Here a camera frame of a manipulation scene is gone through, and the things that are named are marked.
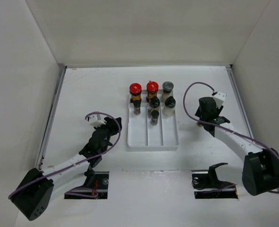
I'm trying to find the white compartment organizer tray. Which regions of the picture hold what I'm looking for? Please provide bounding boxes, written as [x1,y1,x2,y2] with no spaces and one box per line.
[127,89,179,151]

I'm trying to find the red-capped amber sauce jar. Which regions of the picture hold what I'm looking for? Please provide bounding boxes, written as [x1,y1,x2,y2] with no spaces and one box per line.
[129,83,142,103]

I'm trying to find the small black-capped spice jar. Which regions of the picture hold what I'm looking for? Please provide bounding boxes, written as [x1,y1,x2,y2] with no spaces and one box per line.
[133,100,141,115]

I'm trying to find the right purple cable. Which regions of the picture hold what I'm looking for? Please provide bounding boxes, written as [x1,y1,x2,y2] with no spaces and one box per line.
[183,82,279,194]

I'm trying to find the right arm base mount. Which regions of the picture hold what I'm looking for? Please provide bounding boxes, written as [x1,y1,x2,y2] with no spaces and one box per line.
[192,162,238,199]

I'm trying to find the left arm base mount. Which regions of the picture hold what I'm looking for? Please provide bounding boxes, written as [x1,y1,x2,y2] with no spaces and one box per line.
[64,172,110,200]

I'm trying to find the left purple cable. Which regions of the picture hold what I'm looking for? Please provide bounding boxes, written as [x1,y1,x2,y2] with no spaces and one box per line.
[8,111,122,201]

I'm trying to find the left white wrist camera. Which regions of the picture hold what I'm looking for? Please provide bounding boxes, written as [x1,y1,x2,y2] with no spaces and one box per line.
[85,113,106,127]

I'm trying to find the silver-capped spice bottle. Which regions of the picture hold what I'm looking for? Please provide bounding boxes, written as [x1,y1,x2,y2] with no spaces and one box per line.
[161,81,174,102]

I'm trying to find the black-capped beige bottle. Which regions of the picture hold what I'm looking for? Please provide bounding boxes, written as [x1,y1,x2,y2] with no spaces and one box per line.
[163,96,176,117]
[148,96,160,114]

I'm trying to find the purple cable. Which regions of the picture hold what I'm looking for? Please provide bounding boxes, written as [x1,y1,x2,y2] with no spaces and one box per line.
[8,111,122,201]
[183,82,279,194]

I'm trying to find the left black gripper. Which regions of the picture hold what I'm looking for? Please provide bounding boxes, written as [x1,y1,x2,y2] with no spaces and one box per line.
[93,117,121,154]

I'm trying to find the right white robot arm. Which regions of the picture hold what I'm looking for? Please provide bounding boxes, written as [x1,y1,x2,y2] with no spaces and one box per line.
[195,97,279,196]

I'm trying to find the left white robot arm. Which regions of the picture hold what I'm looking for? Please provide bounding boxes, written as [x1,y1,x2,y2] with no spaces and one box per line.
[8,112,122,221]

